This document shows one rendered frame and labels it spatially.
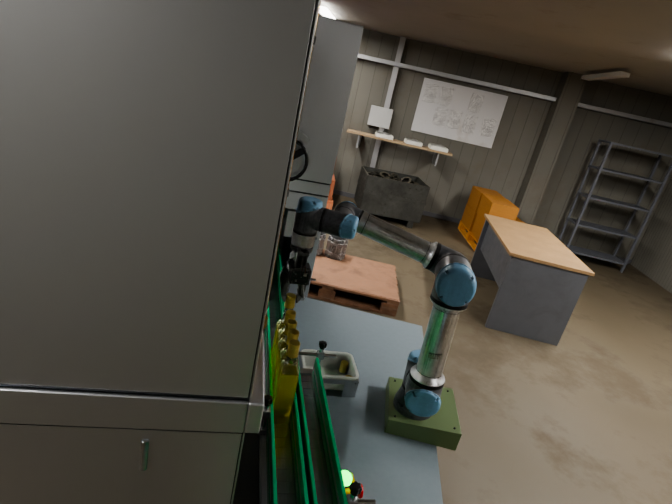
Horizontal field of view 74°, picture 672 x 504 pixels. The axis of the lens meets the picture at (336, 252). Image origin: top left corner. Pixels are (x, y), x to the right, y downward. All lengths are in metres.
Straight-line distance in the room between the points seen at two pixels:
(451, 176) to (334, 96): 6.11
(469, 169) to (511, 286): 4.06
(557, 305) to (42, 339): 4.33
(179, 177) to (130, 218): 0.08
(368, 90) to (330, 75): 5.83
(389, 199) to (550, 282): 3.22
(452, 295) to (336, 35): 1.34
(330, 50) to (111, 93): 1.69
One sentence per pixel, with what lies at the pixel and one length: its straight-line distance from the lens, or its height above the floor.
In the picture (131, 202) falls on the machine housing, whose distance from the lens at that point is 0.61.
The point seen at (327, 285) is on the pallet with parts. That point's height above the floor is 0.16.
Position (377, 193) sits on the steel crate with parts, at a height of 0.45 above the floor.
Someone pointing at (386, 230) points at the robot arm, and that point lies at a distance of 1.45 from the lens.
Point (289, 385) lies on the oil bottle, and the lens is 1.38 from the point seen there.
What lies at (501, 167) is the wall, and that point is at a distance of 8.31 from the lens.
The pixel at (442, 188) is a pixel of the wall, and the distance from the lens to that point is 8.21.
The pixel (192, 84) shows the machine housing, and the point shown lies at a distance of 0.57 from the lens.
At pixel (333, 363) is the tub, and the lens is 1.93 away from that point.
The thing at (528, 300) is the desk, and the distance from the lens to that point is 4.56.
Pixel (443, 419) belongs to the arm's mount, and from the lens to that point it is 1.79.
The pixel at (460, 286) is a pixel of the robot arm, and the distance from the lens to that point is 1.34.
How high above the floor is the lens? 1.88
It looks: 20 degrees down
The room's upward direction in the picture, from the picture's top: 13 degrees clockwise
